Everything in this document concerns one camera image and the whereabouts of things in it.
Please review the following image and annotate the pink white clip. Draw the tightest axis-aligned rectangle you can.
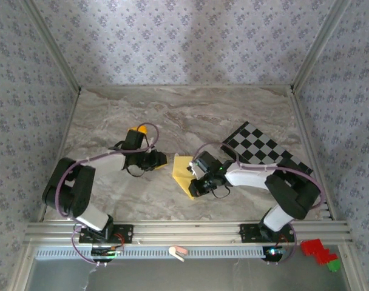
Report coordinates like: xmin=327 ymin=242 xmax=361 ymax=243
xmin=168 ymin=245 xmax=189 ymax=263

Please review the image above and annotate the black grey chessboard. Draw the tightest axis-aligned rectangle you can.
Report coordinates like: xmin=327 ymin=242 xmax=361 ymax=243
xmin=220 ymin=121 xmax=314 ymax=176

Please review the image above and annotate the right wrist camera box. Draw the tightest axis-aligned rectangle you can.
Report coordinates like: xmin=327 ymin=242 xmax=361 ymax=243
xmin=189 ymin=150 xmax=222 ymax=179

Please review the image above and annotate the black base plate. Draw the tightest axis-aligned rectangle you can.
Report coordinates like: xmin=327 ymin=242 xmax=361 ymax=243
xmin=239 ymin=223 xmax=296 ymax=243
xmin=78 ymin=223 xmax=134 ymax=245

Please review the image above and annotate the small circuit board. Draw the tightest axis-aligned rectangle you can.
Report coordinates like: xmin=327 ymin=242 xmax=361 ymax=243
xmin=262 ymin=246 xmax=287 ymax=262
xmin=90 ymin=246 xmax=125 ymax=262

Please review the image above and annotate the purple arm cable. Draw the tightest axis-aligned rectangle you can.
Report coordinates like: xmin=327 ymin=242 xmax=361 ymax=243
xmin=56 ymin=122 xmax=160 ymax=267
xmin=192 ymin=142 xmax=327 ymax=266

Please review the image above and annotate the grey slotted cable duct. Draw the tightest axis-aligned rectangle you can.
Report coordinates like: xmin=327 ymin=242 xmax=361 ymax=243
xmin=34 ymin=246 xmax=269 ymax=260

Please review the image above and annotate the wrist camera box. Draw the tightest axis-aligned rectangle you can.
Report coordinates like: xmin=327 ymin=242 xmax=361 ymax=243
xmin=189 ymin=150 xmax=222 ymax=179
xmin=125 ymin=129 xmax=149 ymax=152

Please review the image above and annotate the yellow paper sheet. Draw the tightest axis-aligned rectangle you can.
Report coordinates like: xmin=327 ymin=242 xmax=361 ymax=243
xmin=171 ymin=154 xmax=200 ymax=201

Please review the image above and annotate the red toy brick stack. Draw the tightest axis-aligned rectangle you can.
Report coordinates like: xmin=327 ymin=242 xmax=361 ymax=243
xmin=300 ymin=238 xmax=339 ymax=266

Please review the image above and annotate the aluminium frame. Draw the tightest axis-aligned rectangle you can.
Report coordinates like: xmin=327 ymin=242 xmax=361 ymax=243
xmin=8 ymin=0 xmax=367 ymax=291

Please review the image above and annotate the thin black cable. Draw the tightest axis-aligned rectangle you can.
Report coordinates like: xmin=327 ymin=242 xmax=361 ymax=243
xmin=211 ymin=184 xmax=231 ymax=199
xmin=126 ymin=165 xmax=146 ymax=179

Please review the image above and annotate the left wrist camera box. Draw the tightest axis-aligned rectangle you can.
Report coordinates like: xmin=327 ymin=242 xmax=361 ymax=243
xmin=125 ymin=129 xmax=149 ymax=152

